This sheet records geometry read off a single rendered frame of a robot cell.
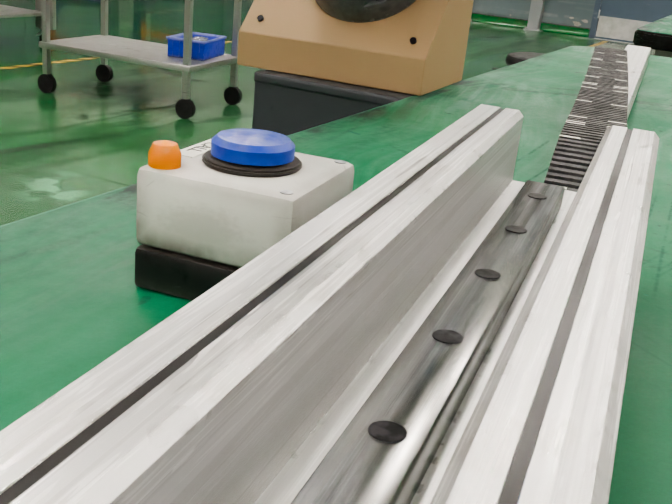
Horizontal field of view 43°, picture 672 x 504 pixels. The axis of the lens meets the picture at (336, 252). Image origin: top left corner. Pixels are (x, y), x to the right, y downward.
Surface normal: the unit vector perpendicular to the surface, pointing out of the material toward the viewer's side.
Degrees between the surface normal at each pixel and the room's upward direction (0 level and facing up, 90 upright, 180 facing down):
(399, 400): 0
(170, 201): 90
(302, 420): 90
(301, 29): 47
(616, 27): 90
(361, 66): 90
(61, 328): 0
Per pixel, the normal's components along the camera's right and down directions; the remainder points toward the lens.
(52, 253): 0.10, -0.93
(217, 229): -0.36, 0.29
